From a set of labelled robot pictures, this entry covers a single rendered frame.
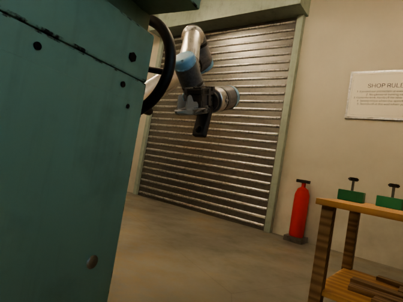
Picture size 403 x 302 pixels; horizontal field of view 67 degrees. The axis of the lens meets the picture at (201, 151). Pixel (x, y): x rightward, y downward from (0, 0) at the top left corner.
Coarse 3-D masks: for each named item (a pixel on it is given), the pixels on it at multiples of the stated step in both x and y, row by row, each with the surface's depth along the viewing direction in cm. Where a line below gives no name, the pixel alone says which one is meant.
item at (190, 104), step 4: (188, 96) 92; (188, 100) 92; (192, 100) 93; (188, 104) 92; (192, 104) 94; (196, 104) 96; (188, 108) 92; (192, 108) 94; (196, 108) 95; (176, 112) 90; (180, 112) 90; (184, 112) 91; (188, 112) 92; (192, 112) 93
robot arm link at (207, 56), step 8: (200, 48) 163; (208, 48) 166; (200, 56) 164; (208, 56) 167; (200, 64) 164; (208, 64) 168; (152, 80) 150; (176, 80) 155; (152, 88) 147; (168, 88) 153; (144, 96) 145
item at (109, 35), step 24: (0, 0) 33; (24, 0) 35; (48, 0) 37; (72, 0) 40; (96, 0) 44; (48, 24) 38; (72, 24) 41; (96, 24) 44; (120, 24) 48; (96, 48) 45; (120, 48) 49; (144, 48) 54; (144, 72) 54
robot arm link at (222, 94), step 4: (216, 88) 107; (220, 88) 109; (216, 92) 106; (220, 92) 106; (224, 92) 108; (220, 96) 106; (224, 96) 107; (220, 100) 106; (224, 100) 107; (220, 104) 107; (224, 104) 108; (216, 108) 108; (220, 108) 107; (224, 108) 111; (212, 112) 109; (216, 112) 109
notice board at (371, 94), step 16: (352, 80) 294; (368, 80) 286; (384, 80) 278; (400, 80) 271; (352, 96) 292; (368, 96) 284; (384, 96) 276; (400, 96) 269; (352, 112) 290; (368, 112) 282; (384, 112) 275; (400, 112) 268
